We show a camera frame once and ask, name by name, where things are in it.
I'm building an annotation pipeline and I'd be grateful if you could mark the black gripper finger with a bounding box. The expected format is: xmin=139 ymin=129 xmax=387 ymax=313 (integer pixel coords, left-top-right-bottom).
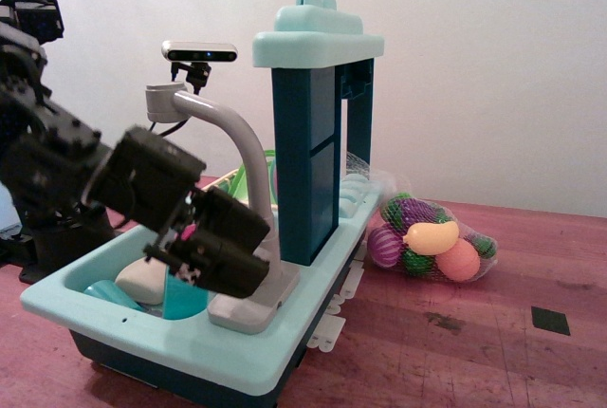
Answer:
xmin=187 ymin=187 xmax=269 ymax=256
xmin=143 ymin=234 xmax=269 ymax=299

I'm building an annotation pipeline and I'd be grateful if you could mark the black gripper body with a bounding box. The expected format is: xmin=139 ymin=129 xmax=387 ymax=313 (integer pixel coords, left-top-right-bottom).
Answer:
xmin=83 ymin=126 xmax=206 ymax=233

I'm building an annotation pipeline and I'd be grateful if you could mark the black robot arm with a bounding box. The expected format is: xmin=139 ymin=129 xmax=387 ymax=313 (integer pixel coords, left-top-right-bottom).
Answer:
xmin=1 ymin=0 xmax=269 ymax=298

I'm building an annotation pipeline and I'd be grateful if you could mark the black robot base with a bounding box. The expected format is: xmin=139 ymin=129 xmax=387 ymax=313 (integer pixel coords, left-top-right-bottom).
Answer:
xmin=1 ymin=205 xmax=116 ymax=285

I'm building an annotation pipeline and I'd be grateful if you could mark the green toy plate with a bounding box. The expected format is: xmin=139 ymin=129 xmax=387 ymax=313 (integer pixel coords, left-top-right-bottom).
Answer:
xmin=228 ymin=149 xmax=278 ymax=207

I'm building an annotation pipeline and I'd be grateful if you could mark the teal toy cup upright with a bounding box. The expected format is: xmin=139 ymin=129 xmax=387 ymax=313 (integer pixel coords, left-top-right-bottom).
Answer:
xmin=162 ymin=271 xmax=209 ymax=321

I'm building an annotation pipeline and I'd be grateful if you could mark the grey toy faucet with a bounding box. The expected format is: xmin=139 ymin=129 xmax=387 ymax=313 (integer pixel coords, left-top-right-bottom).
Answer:
xmin=145 ymin=82 xmax=300 ymax=334

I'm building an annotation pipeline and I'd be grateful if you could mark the teal toy cup lying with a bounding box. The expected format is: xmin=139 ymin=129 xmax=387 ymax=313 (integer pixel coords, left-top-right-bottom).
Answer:
xmin=83 ymin=280 xmax=143 ymax=311

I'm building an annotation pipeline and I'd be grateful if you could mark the purple striped toy vegetable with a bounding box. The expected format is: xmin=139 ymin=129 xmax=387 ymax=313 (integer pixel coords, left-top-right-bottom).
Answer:
xmin=367 ymin=226 xmax=404 ymax=269

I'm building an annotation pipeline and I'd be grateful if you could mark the teal toy sink unit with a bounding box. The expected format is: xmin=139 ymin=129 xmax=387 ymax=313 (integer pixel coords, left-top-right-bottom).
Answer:
xmin=21 ymin=0 xmax=384 ymax=407

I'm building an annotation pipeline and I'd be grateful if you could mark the mesh bag of toy food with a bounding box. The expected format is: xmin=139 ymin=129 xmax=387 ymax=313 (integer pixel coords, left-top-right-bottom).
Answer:
xmin=339 ymin=153 xmax=498 ymax=283

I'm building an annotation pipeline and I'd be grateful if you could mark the yellow toy mango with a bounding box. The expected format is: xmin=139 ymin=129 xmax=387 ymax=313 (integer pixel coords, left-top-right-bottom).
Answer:
xmin=402 ymin=221 xmax=460 ymax=256

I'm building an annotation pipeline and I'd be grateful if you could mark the orange toy fruit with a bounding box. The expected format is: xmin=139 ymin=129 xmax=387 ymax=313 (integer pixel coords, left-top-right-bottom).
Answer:
xmin=435 ymin=239 xmax=480 ymax=282

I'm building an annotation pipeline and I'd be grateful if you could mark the black tape patch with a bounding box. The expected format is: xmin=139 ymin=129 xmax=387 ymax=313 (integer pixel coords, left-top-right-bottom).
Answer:
xmin=531 ymin=306 xmax=570 ymax=336

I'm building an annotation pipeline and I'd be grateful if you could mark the black camera cable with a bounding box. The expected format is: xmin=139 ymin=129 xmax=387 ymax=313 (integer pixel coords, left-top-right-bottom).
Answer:
xmin=149 ymin=119 xmax=190 ymax=138

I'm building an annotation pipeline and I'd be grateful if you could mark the silver depth camera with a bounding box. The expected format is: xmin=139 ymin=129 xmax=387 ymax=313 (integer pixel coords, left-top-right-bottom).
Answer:
xmin=161 ymin=40 xmax=238 ymax=95

